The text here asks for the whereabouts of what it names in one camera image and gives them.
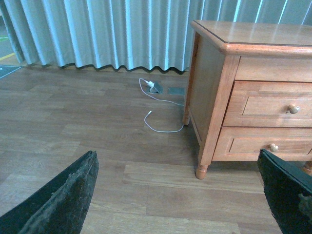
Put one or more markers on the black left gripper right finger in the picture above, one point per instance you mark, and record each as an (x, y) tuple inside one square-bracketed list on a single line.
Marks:
[(288, 191)]

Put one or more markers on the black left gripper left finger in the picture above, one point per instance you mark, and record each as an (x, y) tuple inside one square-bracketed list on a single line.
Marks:
[(60, 206)]

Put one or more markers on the wooden drawer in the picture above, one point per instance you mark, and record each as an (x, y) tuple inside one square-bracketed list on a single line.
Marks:
[(245, 143), (270, 104)]

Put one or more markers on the wooden nightstand cabinet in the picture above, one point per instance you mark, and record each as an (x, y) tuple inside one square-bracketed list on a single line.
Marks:
[(225, 52)]

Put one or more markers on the closed metal floor socket plate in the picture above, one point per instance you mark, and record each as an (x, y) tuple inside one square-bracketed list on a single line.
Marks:
[(176, 91)]

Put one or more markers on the open metal floor socket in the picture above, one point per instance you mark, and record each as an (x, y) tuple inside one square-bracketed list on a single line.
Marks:
[(155, 87)]

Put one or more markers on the pale green pleated curtain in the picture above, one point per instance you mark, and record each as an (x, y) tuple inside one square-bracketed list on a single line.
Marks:
[(129, 33)]

